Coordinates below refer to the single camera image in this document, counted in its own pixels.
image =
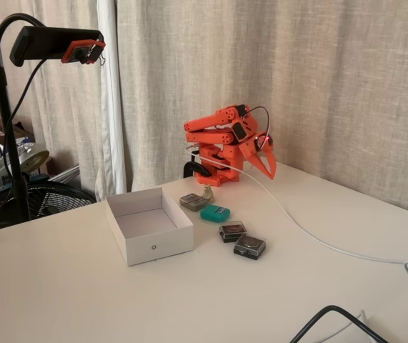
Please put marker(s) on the small white bear figurine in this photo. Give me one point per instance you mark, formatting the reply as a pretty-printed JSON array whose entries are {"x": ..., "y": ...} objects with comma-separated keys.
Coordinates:
[{"x": 208, "y": 193}]

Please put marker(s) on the black table clamp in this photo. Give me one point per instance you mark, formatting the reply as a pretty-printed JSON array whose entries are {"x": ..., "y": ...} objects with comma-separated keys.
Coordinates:
[{"x": 196, "y": 166}]

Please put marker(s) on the grey translucent box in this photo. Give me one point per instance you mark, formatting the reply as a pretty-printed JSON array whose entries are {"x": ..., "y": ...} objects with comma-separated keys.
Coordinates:
[{"x": 193, "y": 202}]

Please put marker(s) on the green cube box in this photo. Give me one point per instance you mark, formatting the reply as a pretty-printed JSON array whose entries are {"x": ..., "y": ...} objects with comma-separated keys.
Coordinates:
[{"x": 215, "y": 213}]

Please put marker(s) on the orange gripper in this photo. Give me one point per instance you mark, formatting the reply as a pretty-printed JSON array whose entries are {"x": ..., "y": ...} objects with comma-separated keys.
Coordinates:
[{"x": 254, "y": 148}]

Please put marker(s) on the wide beige linen curtain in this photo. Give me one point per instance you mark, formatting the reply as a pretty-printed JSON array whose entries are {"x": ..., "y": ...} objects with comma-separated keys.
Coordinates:
[{"x": 296, "y": 71}]

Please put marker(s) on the black clear-lid case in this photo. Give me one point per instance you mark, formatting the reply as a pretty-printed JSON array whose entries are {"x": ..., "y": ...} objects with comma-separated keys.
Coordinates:
[
  {"x": 233, "y": 231},
  {"x": 249, "y": 247}
]

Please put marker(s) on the red webcam mount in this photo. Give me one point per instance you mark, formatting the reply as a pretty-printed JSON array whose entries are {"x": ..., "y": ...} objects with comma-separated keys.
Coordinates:
[{"x": 82, "y": 51}]

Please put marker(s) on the black holder bar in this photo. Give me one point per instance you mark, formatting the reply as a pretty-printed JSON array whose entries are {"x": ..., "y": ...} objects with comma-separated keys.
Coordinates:
[{"x": 43, "y": 39}]

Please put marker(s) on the black floor fan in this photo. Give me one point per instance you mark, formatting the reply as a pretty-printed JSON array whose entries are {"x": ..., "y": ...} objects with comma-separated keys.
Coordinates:
[{"x": 57, "y": 196}]

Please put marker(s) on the white cardboard bin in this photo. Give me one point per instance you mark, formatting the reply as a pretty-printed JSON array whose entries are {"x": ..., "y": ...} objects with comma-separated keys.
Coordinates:
[{"x": 153, "y": 246}]

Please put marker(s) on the camera on black stand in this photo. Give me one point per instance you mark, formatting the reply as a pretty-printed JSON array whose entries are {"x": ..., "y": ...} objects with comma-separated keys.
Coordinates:
[{"x": 68, "y": 118}]

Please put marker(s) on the black gooseneck stand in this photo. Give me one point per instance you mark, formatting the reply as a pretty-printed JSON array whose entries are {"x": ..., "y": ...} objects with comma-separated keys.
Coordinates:
[{"x": 5, "y": 107}]

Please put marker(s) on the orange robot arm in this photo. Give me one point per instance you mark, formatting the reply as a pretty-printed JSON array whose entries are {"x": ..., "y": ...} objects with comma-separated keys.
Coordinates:
[{"x": 207, "y": 137}]

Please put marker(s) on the silver lamp head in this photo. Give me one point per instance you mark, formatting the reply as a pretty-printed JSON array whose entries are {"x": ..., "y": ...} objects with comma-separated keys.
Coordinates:
[{"x": 34, "y": 157}]

